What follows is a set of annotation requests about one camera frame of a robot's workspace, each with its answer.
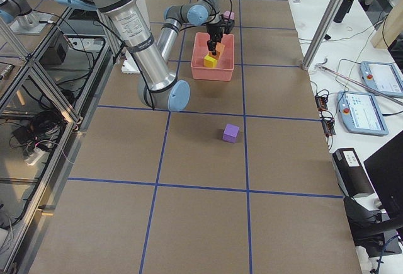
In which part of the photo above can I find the yellow foam block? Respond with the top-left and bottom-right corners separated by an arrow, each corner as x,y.
203,54 -> 218,68

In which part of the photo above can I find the black box white label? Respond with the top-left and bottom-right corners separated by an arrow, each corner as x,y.
332,148 -> 375,198

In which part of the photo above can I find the near blue teach pendant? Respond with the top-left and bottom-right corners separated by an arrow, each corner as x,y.
337,91 -> 389,136

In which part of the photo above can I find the small circuit board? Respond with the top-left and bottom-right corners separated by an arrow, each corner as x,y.
321,117 -> 336,137
315,95 -> 328,111

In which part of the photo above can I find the pink plastic bin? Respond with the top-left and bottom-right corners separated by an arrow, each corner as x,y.
191,32 -> 235,81

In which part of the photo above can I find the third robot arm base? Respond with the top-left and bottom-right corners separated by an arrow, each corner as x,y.
1,0 -> 54,35

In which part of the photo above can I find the far blue teach pendant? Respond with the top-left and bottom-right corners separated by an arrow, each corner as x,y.
360,61 -> 402,98

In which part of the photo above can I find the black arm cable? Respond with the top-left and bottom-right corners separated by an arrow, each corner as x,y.
176,0 -> 234,35

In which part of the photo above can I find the floor cable bundle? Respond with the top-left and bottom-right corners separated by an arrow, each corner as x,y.
9,110 -> 69,164

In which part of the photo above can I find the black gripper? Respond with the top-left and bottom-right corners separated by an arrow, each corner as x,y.
206,19 -> 235,54

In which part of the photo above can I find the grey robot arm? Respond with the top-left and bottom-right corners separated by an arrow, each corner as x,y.
55,0 -> 234,111

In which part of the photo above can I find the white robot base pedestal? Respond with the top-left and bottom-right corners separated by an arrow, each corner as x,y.
122,57 -> 140,74

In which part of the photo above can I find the orange foam block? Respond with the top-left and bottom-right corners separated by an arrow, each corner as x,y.
209,42 -> 225,60

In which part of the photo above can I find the aluminium truss frame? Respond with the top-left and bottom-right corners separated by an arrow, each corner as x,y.
1,8 -> 119,273

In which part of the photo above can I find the light pink foam block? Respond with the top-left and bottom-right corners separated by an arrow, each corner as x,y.
223,11 -> 235,20

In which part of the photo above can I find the blue teach pendant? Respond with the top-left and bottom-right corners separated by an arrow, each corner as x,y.
337,91 -> 389,136
360,61 -> 402,98

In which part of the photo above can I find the black monitor with stand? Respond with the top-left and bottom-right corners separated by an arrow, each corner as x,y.
343,130 -> 403,256

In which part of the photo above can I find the purple foam block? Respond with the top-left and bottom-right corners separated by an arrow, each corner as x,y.
222,123 -> 239,143

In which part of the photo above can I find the aluminium frame post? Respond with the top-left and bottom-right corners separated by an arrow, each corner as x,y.
301,0 -> 343,71

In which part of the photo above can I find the black water bottle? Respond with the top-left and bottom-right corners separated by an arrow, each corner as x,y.
333,0 -> 354,23

